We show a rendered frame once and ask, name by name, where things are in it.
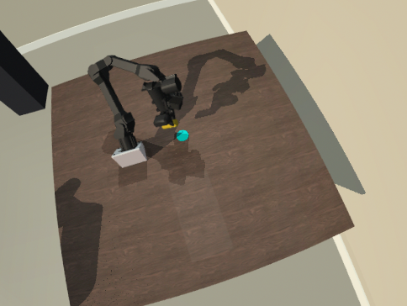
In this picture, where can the cyan circle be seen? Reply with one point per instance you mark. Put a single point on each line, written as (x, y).
(182, 135)

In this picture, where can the yellow tall cylinder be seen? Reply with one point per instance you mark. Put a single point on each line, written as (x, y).
(169, 126)

